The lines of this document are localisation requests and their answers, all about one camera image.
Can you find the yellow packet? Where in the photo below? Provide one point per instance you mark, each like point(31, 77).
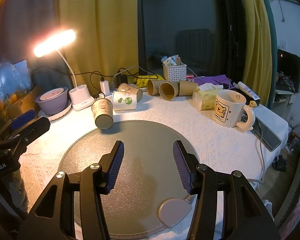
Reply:
point(145, 80)

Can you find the white paper cup pink print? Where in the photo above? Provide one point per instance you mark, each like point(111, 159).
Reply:
point(102, 110)

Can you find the clear plastic bag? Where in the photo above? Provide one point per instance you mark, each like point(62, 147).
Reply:
point(7, 80)

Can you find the white charger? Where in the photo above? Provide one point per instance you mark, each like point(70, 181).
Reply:
point(105, 87)

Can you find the white textured tablecloth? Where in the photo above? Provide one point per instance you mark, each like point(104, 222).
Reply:
point(215, 150)

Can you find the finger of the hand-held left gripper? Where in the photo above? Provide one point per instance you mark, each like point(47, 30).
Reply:
point(23, 118)
point(36, 127)

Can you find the white plate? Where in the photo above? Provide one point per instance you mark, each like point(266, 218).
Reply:
point(65, 112)

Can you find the purple bowl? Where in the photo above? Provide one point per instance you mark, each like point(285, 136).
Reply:
point(52, 105)

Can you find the beige printed paper cup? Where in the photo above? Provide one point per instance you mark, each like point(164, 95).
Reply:
point(128, 88)

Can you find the yellow tissue pack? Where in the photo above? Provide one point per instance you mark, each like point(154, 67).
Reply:
point(205, 100)

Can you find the cardboard box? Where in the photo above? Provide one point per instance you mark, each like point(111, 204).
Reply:
point(22, 101)

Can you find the yellow curtain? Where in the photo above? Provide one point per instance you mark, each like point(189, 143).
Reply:
point(255, 42)
point(102, 30)

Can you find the round grey mat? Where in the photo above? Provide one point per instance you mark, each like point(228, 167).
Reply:
point(145, 160)

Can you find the grey rounded device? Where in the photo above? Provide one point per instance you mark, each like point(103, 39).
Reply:
point(173, 211)

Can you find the white plastic basket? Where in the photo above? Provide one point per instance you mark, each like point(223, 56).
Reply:
point(174, 73)

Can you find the purple cloth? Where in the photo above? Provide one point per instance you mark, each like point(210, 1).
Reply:
point(210, 80)

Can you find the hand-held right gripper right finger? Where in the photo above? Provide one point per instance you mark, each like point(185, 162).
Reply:
point(181, 166)

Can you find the black charger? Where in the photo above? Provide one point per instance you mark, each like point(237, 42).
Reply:
point(121, 79)

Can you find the white paper cup green print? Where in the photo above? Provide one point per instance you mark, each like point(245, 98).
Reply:
point(123, 101)

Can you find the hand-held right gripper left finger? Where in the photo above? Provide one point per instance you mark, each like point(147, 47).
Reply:
point(115, 165)

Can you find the black smartphone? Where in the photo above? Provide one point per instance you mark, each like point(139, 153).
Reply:
point(267, 136)

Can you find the white bear print mug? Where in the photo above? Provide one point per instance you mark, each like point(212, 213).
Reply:
point(227, 110)

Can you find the brown paper cup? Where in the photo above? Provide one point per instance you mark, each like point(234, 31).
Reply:
point(175, 87)
point(155, 86)
point(188, 87)

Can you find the white squeeze tube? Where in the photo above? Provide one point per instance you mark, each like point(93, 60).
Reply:
point(247, 90)

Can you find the white desk lamp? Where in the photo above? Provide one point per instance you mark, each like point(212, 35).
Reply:
point(81, 100)

